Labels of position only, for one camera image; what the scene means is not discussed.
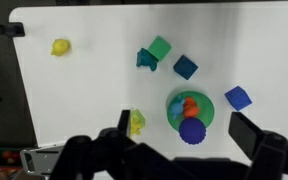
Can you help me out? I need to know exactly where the blue cube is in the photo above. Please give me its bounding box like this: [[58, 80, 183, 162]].
[[224, 85, 253, 112]]

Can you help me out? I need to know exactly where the yellow-green block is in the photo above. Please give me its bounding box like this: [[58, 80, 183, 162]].
[[130, 109, 147, 130]]

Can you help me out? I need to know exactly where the purple ball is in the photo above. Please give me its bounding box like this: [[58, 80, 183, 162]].
[[178, 117, 208, 146]]

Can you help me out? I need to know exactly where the orange toy figure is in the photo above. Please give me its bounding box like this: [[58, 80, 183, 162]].
[[182, 96, 201, 119]]

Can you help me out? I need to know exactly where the teal toy figure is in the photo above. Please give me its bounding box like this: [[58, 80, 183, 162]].
[[136, 47, 159, 72]]

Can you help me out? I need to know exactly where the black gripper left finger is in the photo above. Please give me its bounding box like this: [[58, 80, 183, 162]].
[[116, 109, 132, 139]]

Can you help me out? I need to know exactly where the grey metal plate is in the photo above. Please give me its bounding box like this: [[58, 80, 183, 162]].
[[19, 144, 67, 176]]

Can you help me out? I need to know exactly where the green cube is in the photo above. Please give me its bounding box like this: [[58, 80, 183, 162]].
[[147, 35, 172, 62]]

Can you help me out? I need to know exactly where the yellow block at edge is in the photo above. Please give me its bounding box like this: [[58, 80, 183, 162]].
[[50, 38, 72, 57]]

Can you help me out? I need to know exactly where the dark teal block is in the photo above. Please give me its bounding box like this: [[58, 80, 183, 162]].
[[172, 54, 199, 81]]

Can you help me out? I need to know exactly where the black table clamp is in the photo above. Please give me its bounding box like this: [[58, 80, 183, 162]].
[[0, 21, 26, 38]]

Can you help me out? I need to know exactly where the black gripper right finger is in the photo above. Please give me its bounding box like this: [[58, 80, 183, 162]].
[[228, 111, 288, 163]]

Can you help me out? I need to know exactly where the green bowl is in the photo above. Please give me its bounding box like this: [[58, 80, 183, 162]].
[[166, 90, 216, 133]]

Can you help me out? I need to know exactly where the light blue toy figure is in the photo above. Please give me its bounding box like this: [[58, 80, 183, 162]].
[[169, 95, 186, 120]]

